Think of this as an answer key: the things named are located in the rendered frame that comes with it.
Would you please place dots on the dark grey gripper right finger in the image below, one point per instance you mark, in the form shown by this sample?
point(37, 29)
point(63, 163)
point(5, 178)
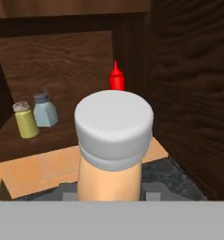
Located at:
point(152, 191)

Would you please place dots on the yellow shaker with speckled lid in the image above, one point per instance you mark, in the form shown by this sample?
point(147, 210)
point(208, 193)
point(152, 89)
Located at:
point(26, 123)

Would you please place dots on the dark wood cabinet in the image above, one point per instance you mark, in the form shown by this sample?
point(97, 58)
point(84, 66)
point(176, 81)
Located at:
point(54, 62)

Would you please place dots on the tan bottle with white cap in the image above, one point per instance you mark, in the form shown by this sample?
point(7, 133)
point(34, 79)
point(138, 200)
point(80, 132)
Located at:
point(114, 125)

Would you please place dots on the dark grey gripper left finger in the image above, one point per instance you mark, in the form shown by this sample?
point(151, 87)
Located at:
point(66, 192)

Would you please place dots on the pale blue shaker, grey lid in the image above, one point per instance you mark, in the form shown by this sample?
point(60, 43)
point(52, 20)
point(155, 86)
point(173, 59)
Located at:
point(45, 113)

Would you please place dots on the red condiment bottle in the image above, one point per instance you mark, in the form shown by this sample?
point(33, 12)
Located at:
point(116, 79)

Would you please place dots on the dark wood cabinet door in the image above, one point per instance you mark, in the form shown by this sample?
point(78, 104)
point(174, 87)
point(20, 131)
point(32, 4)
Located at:
point(191, 93)

